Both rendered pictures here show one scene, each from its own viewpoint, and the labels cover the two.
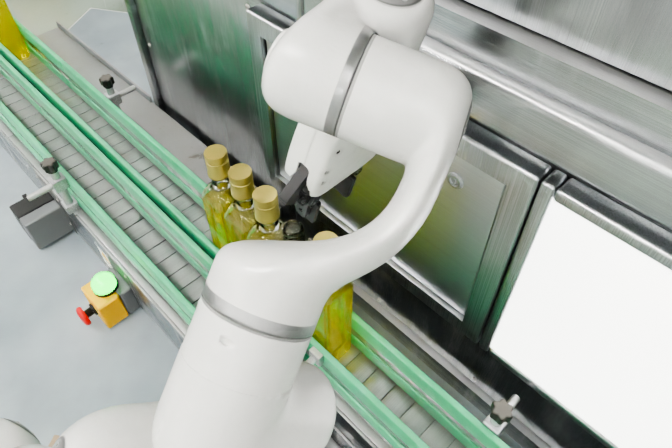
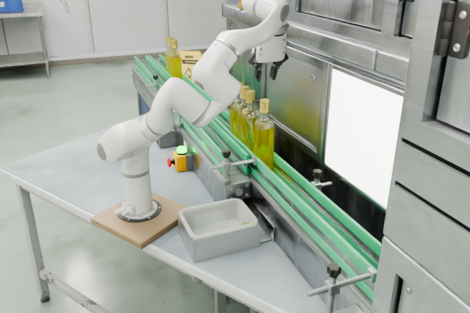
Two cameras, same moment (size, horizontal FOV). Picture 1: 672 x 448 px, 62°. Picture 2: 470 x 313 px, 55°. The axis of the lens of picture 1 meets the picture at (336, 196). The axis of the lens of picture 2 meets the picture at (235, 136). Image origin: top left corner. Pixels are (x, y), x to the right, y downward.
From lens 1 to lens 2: 1.04 m
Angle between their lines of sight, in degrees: 31
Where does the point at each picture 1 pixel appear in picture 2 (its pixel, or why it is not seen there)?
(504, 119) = (322, 45)
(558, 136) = (332, 44)
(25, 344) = not seen: hidden behind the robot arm
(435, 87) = not seen: outside the picture
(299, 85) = not seen: outside the picture
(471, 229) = (317, 98)
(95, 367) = (166, 180)
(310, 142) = not seen: hidden behind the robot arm
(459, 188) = (313, 80)
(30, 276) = (152, 154)
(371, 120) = (261, 5)
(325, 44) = not seen: outside the picture
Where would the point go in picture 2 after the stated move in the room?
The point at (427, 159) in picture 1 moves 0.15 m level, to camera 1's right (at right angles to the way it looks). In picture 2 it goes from (271, 12) to (326, 15)
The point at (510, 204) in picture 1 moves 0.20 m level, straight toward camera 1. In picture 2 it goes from (324, 77) to (280, 90)
